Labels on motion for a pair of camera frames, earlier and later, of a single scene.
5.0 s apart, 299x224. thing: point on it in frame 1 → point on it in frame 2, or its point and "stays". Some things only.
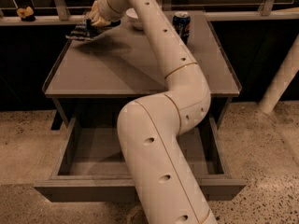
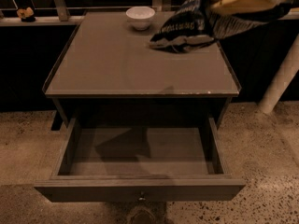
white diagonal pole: (281, 80) stays
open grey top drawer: (88, 168) stays
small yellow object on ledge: (26, 14) stays
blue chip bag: (87, 31) → (200, 21)
